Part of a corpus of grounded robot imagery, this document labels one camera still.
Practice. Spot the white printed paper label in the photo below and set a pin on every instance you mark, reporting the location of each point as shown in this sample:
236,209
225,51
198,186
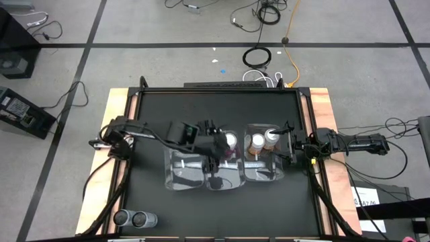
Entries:
365,196

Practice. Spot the white paper sheet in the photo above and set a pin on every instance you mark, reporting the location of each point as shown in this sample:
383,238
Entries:
373,226

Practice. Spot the grey blue soda can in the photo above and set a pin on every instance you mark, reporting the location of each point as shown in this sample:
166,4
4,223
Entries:
122,217
144,219

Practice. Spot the black round floor plug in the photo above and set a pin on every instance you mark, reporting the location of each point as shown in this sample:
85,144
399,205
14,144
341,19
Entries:
285,40

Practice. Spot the grey metal post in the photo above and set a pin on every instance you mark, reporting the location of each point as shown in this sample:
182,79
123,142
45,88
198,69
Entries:
425,138

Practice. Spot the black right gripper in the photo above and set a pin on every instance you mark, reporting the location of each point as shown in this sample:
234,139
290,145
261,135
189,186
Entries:
302,144

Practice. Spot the small pink object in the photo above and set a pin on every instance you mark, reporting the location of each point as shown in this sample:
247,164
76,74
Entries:
408,239

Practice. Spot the clear plastic bin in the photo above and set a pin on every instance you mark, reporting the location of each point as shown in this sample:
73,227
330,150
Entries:
184,174
231,174
265,171

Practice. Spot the black flat bar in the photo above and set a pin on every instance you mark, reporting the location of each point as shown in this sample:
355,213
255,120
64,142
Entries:
393,209

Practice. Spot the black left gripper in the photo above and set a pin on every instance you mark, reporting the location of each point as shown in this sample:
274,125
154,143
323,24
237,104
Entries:
210,144

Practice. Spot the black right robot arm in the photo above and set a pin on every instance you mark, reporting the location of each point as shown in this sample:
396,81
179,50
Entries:
356,142

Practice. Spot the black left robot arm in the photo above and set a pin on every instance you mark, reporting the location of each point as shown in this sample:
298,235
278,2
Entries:
117,134

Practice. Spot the dark grey cabinet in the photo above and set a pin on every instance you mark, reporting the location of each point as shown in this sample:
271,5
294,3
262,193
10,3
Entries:
396,193

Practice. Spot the black cabinet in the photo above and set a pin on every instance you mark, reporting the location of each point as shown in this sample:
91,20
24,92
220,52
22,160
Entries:
16,43

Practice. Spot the pink white soda can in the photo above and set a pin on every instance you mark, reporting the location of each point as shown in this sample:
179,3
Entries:
231,141

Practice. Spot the black power strip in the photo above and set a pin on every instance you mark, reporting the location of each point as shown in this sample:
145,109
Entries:
223,84

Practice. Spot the black computer box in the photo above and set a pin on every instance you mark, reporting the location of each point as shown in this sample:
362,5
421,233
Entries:
23,114

